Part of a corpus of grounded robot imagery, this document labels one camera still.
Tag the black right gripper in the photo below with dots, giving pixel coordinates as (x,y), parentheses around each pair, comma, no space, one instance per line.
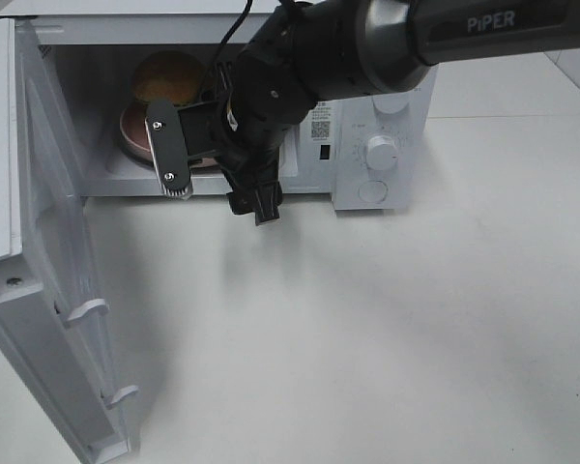
(245,126)

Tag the round white door button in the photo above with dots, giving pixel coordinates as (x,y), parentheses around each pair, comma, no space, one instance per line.
(373,192)

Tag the white microwave knob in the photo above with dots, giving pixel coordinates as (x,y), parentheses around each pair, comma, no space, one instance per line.
(390,104)
(381,153)

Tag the pink plate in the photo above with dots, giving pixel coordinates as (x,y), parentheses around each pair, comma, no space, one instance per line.
(135,135)

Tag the burger with sesame bun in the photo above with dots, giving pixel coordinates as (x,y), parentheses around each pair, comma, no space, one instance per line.
(170,75)

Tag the white microwave door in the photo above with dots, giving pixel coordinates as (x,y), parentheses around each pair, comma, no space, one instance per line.
(53,327)

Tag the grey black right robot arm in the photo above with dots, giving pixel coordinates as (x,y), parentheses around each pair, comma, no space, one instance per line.
(307,53)

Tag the white microwave oven body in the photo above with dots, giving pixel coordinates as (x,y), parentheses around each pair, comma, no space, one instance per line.
(68,66)

